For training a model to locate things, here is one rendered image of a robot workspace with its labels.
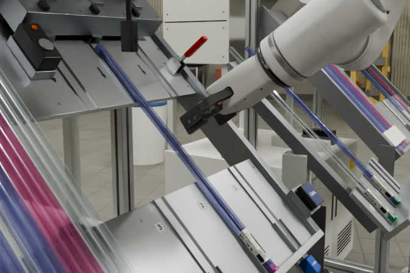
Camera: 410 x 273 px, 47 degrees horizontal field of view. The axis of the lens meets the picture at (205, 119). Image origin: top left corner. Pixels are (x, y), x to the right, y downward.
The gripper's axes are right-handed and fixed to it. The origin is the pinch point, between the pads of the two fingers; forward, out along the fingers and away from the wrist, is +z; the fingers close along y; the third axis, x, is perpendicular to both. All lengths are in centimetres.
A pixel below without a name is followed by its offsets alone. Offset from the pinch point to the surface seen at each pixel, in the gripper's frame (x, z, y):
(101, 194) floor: -41, 219, -174
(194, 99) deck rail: -9.2, 11.6, -19.0
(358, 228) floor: 62, 78, -208
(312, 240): 26.6, 2.0, -13.7
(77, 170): -14, 54, -19
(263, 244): 22.3, 5.0, -4.0
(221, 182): 9.7, 7.1, -5.3
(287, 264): 26.7, 2.0, -2.5
